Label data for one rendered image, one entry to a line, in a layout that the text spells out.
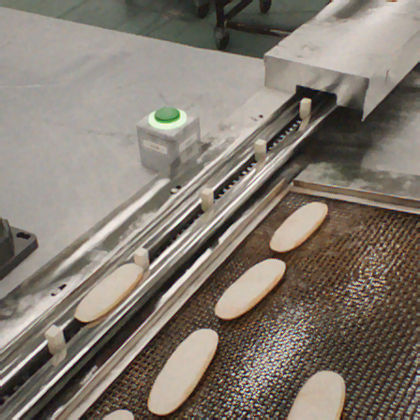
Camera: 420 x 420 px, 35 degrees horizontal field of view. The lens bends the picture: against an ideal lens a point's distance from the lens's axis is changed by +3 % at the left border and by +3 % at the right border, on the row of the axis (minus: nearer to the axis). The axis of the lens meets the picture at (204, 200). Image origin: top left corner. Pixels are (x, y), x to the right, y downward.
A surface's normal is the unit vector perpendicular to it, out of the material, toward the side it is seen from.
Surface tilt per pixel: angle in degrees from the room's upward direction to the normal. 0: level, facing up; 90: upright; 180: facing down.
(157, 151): 90
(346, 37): 0
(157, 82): 0
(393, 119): 0
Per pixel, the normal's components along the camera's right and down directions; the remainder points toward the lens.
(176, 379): -0.24, -0.81
